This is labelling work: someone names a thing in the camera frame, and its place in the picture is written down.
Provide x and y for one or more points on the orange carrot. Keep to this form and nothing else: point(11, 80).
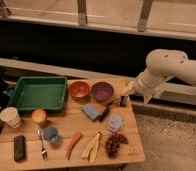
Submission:
point(72, 144)

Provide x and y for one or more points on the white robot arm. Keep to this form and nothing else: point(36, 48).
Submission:
point(161, 66)

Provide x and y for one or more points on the black rectangular remote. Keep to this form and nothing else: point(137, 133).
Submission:
point(19, 148)

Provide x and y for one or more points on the crumpled blue-white cloth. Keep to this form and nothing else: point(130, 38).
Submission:
point(115, 123)

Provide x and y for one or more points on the red yellow apple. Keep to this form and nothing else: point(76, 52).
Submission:
point(39, 116)

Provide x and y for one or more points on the dark grape bunch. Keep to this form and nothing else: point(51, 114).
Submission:
point(113, 143)

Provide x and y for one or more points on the orange bowl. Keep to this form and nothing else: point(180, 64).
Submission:
point(79, 90)

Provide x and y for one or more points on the purple bowl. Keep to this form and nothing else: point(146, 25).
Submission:
point(102, 91)

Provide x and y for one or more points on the yellow banana peel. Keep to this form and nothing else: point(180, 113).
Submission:
point(91, 149)

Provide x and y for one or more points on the green plastic tray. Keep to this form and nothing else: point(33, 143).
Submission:
point(45, 92)

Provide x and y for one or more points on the white paper cup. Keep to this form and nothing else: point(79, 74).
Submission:
point(11, 117)

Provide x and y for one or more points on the silver fork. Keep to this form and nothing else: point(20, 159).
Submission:
point(43, 150)

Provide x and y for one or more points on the blue small cup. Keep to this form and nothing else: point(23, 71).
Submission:
point(51, 135)

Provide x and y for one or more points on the black marker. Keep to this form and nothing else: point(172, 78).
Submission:
point(104, 114)

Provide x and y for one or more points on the blue sponge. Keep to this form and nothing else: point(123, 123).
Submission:
point(90, 111)

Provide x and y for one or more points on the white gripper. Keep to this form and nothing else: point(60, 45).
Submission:
point(145, 84)

